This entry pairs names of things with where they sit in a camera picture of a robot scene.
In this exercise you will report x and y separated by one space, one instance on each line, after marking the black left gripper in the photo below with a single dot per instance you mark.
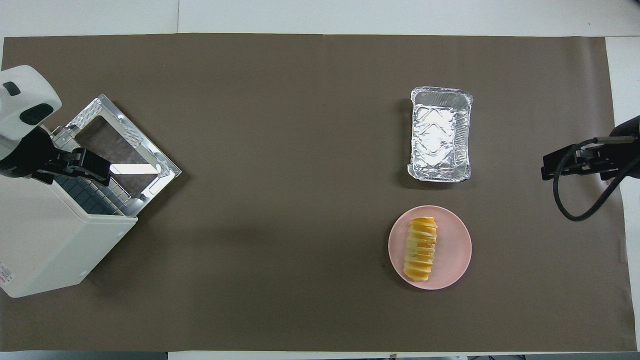
25 155

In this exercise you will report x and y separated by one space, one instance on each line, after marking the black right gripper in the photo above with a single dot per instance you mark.
590 159

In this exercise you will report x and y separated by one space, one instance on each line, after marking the aluminium foil tray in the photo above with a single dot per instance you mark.
440 135

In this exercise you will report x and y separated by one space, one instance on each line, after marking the sliced yellow bread loaf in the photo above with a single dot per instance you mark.
421 250

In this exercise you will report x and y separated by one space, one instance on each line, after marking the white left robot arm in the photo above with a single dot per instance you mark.
22 102

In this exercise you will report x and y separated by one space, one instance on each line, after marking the glass oven door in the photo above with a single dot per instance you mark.
112 145

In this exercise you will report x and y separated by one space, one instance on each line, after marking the cream toaster oven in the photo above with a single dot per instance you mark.
45 240

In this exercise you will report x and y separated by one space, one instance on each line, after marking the pink round plate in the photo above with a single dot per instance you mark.
452 250

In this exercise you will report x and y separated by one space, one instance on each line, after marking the brown table mat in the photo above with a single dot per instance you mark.
300 150

